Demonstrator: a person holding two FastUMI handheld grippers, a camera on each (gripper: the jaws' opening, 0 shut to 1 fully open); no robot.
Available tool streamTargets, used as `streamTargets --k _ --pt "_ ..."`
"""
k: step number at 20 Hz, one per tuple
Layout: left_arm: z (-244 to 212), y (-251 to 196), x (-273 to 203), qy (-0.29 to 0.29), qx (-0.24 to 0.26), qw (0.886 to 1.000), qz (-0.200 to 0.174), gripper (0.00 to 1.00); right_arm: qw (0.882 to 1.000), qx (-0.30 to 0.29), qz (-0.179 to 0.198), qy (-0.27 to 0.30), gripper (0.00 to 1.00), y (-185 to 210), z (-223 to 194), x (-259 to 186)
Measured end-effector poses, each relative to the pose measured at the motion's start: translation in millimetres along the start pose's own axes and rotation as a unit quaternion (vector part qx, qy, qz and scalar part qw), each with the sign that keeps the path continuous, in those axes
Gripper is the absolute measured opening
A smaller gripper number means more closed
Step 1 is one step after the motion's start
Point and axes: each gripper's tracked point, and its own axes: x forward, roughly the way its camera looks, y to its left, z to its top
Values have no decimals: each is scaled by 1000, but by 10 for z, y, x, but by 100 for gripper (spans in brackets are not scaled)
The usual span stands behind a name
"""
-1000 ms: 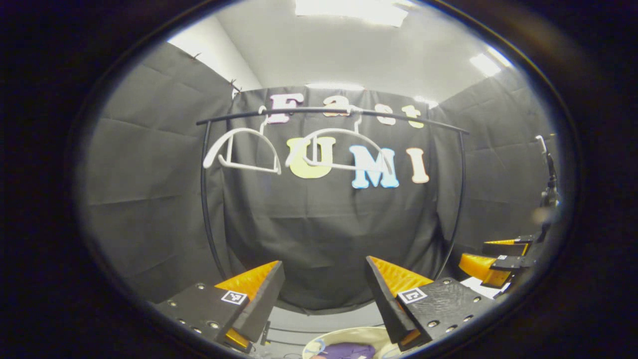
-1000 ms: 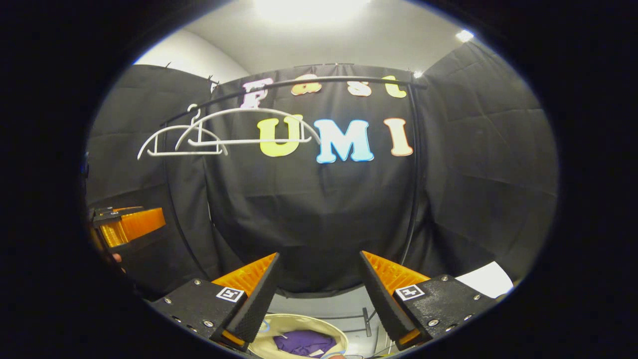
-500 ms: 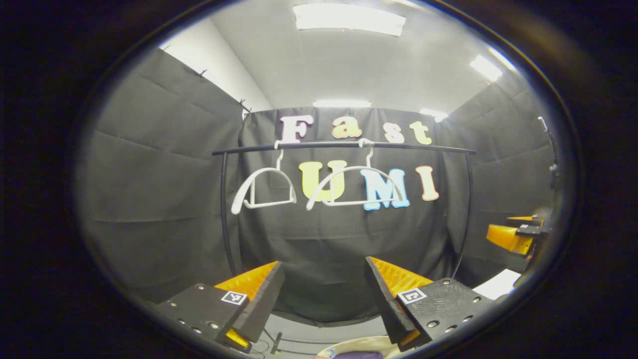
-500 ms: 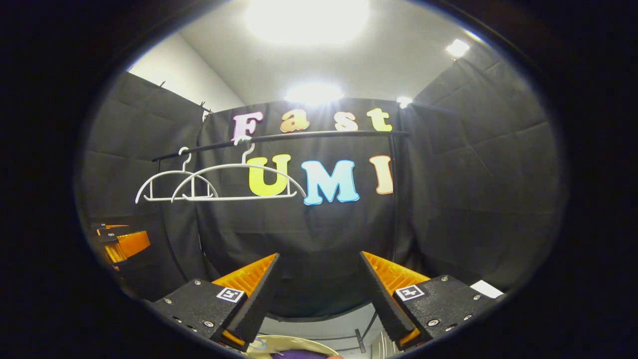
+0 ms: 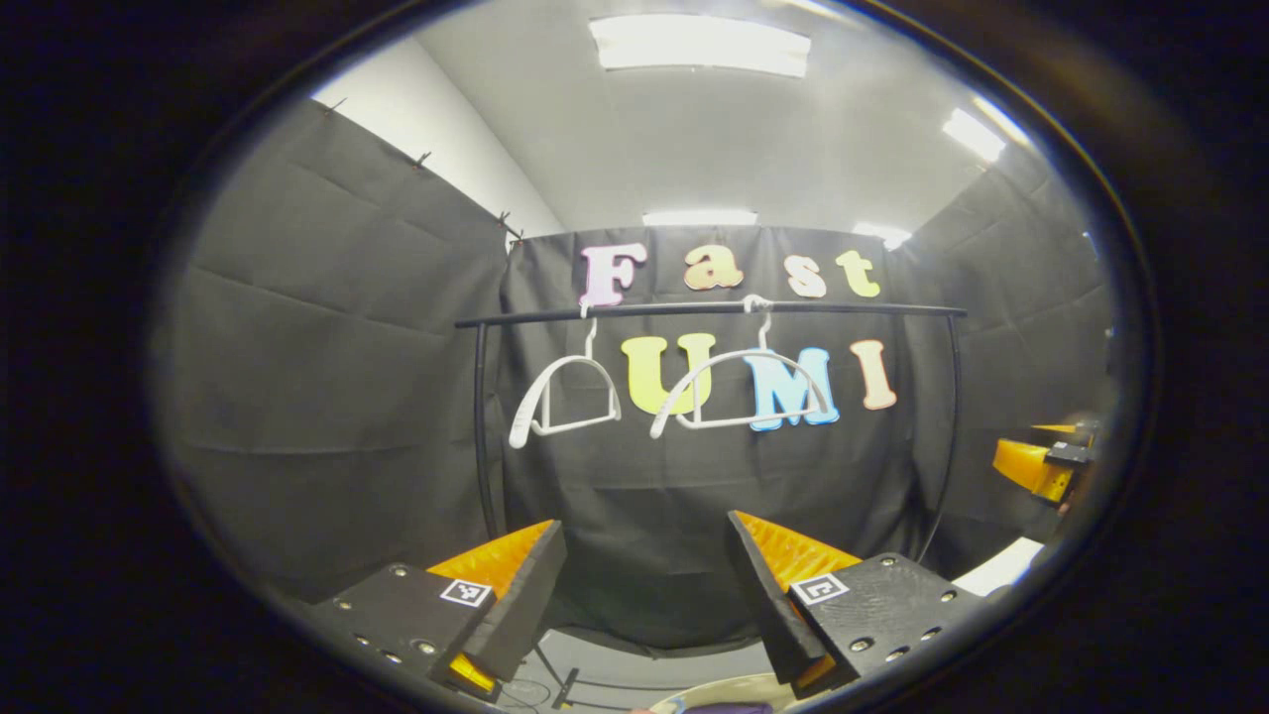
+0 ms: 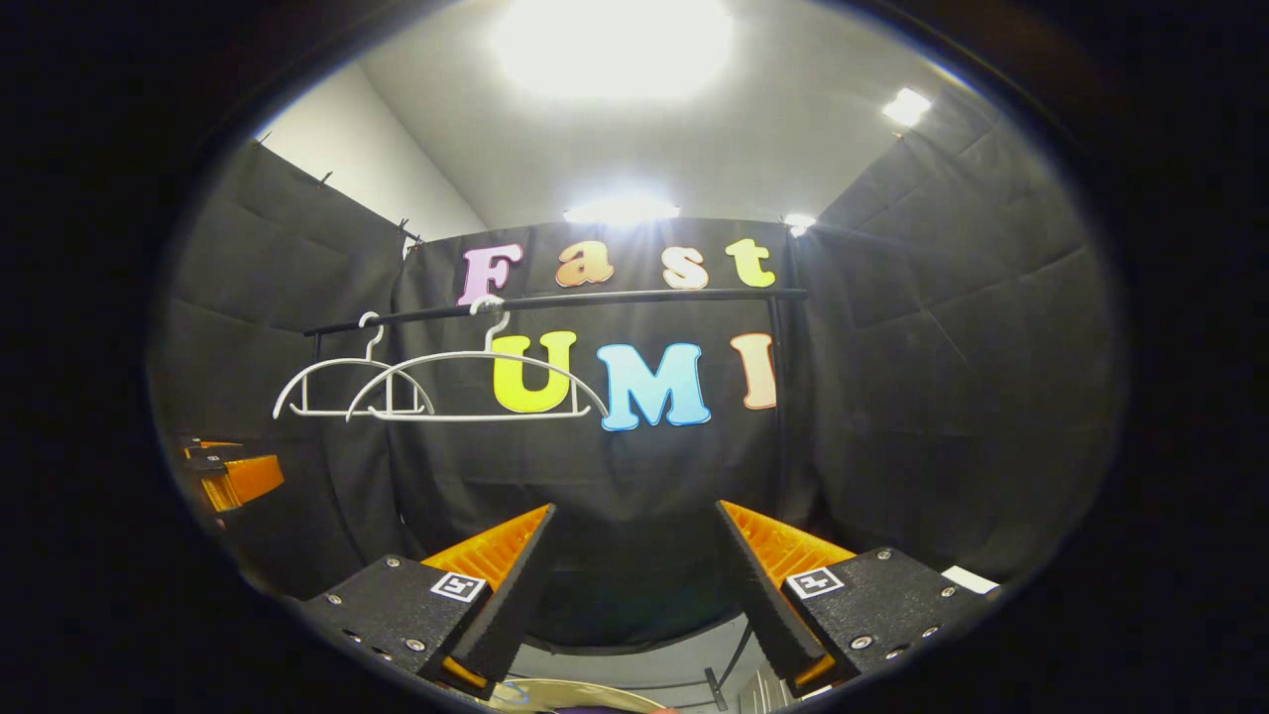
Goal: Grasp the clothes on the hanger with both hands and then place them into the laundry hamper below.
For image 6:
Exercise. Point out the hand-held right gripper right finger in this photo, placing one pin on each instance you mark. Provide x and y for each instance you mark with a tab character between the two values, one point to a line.
763	615

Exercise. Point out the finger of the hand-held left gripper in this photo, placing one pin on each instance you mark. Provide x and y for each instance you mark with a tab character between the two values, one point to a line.
208	458
248	479

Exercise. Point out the large ceiling light panel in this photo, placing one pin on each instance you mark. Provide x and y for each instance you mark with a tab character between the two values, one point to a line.
613	48

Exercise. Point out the small ceiling light panel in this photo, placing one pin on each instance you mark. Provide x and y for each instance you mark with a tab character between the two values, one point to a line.
799	223
907	107

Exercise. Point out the grey ribbed metal box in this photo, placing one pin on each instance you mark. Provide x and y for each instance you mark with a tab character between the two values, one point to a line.
768	689

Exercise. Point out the white plastic hanger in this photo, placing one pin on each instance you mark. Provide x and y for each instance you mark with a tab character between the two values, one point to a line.
466	354
347	361

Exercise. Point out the round beige laundry hamper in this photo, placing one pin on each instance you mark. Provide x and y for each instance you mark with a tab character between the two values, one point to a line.
555	696

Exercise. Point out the black metal clothes rack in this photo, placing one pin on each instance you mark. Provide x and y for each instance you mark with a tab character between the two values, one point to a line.
644	296

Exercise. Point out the white flat object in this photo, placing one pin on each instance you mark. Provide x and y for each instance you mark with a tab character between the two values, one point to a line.
972	580

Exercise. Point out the black backdrop cloth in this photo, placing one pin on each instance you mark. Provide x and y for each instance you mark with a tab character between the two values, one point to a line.
892	397

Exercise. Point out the long ceiling light panel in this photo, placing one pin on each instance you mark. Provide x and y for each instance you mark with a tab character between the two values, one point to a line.
622	211

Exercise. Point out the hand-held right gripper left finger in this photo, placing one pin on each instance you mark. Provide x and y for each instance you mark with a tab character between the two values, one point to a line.
511	605

